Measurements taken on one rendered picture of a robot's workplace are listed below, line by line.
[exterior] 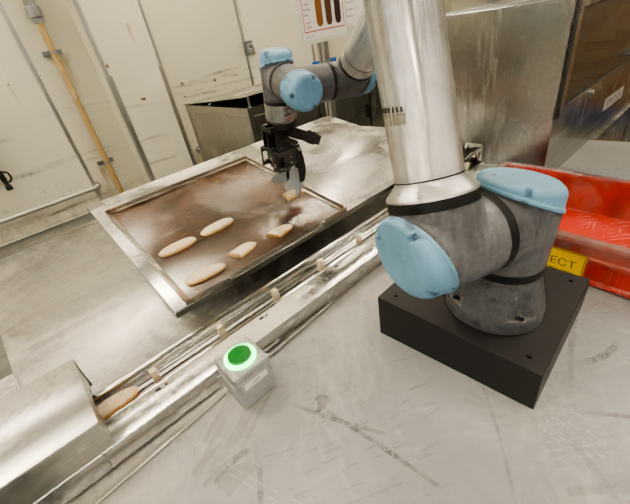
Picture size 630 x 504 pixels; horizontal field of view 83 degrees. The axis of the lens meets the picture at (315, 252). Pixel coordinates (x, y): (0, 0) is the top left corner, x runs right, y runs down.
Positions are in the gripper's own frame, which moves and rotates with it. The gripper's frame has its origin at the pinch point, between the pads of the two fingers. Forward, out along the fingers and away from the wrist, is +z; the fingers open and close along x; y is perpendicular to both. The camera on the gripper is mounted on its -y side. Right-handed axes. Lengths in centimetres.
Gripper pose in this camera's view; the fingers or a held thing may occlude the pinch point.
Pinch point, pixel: (294, 188)
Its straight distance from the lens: 102.5
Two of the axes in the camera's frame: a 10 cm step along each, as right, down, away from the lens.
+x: 6.9, 4.5, -5.7
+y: -7.3, 4.6, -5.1
